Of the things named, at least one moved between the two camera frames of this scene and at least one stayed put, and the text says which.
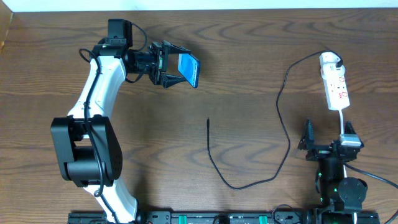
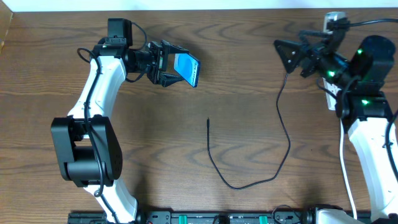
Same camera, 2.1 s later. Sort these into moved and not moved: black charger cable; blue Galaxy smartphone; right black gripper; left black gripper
Moved: right black gripper
Not moved: left black gripper; blue Galaxy smartphone; black charger cable
